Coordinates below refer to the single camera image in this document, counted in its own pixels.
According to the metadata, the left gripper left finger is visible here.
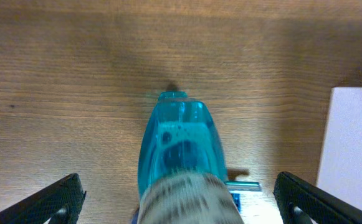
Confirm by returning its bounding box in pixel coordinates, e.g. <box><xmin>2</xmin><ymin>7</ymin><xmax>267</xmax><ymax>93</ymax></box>
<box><xmin>0</xmin><ymin>173</ymin><xmax>86</xmax><ymax>223</ymax></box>

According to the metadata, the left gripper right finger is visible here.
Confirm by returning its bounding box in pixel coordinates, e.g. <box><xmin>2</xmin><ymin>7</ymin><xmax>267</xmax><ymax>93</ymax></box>
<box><xmin>274</xmin><ymin>172</ymin><xmax>362</xmax><ymax>224</ymax></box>

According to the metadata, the teal mouthwash bottle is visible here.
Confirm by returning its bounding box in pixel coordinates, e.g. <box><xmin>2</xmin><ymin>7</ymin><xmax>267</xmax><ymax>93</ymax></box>
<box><xmin>136</xmin><ymin>90</ymin><xmax>245</xmax><ymax>224</ymax></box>

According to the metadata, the white box pink interior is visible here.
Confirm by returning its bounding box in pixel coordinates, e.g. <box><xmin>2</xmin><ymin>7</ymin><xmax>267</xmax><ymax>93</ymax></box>
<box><xmin>317</xmin><ymin>87</ymin><xmax>362</xmax><ymax>210</ymax></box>

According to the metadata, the blue disposable razor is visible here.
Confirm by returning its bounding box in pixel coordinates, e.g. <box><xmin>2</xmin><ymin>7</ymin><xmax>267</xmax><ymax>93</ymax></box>
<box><xmin>225</xmin><ymin>180</ymin><xmax>262</xmax><ymax>213</ymax></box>

